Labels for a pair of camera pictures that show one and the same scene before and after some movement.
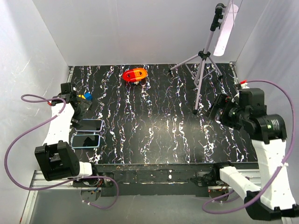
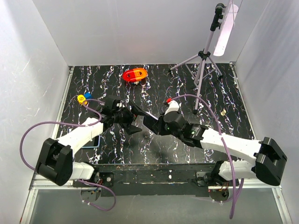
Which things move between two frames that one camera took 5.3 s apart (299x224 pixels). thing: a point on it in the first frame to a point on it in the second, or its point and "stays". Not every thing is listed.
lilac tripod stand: (205, 55) stays
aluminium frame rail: (38, 180) stays
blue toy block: (88, 96) stays
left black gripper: (85, 106) to (131, 118)
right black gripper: (220, 102) to (159, 127)
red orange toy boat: (135, 74) stays
